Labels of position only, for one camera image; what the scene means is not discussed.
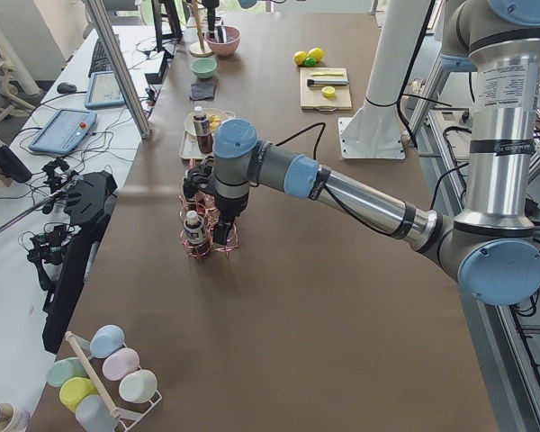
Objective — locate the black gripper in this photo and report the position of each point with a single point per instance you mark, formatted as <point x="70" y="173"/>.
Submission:
<point x="229" y="209"/>

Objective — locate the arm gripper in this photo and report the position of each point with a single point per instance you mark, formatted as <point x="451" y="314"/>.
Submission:
<point x="211" y="12"/>

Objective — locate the white rabbit tray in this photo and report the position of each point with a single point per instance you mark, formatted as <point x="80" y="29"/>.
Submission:
<point x="189" y="148"/>

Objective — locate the metal ice scoop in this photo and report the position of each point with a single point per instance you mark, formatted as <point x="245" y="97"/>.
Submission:
<point x="220" y="34"/>

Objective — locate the wooden cup stand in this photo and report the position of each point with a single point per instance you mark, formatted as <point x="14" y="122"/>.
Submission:
<point x="199" y="48"/>

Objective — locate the pink bowl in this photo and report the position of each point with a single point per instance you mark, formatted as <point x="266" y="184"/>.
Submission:
<point x="227" y="48"/>

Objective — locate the mint green bowl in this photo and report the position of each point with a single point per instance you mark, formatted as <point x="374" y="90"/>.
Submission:
<point x="204" y="68"/>

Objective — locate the grey folded cloth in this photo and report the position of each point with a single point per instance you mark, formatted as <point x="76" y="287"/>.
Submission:
<point x="202" y="90"/>

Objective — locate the yellow lemon near lime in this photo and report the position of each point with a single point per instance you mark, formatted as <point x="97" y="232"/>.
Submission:
<point x="299" y="57"/>

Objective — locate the green lime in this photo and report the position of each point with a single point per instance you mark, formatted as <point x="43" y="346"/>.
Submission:
<point x="310" y="62"/>

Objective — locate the yellow lemon far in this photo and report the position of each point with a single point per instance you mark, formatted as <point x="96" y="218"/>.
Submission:
<point x="316" y="53"/>

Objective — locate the white plate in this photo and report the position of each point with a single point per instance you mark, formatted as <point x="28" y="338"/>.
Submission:
<point x="189" y="119"/>

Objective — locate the steel muddler black tip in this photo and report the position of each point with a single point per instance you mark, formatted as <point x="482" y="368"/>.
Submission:
<point x="311" y="82"/>

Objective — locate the black keyboard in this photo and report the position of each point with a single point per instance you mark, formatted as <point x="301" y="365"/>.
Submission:
<point x="99" y="60"/>

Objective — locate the yellow plastic knife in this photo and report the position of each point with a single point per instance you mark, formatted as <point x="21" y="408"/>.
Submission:
<point x="327" y="74"/>

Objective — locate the wooden cutting board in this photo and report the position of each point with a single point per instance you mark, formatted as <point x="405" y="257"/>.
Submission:
<point x="311" y="97"/>

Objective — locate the blue teach pendant far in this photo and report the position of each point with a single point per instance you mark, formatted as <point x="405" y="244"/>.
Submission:
<point x="103" y="91"/>

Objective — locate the blue teach pendant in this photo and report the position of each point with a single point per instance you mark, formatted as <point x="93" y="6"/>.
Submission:
<point x="63" y="132"/>
<point x="103" y="91"/>

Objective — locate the lemon half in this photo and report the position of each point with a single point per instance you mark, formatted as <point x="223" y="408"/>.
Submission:
<point x="328" y="91"/>

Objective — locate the pink cup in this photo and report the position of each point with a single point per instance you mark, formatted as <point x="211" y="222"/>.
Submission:
<point x="117" y="365"/>

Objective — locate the black computer mouse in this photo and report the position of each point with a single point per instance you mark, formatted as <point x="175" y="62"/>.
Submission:
<point x="66" y="88"/>

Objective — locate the white cup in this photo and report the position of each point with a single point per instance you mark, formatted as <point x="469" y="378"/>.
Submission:
<point x="138" y="386"/>

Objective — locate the blue teach pendant near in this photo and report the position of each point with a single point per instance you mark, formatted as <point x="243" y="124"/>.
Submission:
<point x="63" y="132"/>

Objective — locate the green cup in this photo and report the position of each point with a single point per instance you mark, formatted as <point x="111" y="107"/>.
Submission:
<point x="63" y="370"/>

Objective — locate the yellow cup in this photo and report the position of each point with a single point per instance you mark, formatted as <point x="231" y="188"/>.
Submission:
<point x="74" y="390"/>

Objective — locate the grey blue cup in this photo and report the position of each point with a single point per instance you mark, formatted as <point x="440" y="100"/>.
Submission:
<point x="92" y="414"/>

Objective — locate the black water bottle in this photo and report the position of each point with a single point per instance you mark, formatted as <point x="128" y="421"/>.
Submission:
<point x="12" y="167"/>

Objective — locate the paper cup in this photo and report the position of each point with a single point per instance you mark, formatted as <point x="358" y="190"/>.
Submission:
<point x="12" y="418"/>

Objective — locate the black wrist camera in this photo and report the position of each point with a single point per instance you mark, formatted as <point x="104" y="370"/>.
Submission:
<point x="199" y="179"/>

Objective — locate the aluminium frame post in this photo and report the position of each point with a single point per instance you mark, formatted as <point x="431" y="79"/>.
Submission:
<point x="104" y="29"/>

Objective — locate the braided ring bread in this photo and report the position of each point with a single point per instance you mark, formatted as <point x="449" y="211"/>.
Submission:
<point x="214" y="121"/>

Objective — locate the black camera stand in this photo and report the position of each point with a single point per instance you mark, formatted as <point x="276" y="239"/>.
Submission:
<point x="61" y="254"/>

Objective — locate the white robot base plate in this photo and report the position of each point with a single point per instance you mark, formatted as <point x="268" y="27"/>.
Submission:
<point x="364" y="137"/>

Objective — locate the white wire cup rack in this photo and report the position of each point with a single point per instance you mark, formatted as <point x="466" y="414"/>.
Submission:
<point x="129" y="414"/>

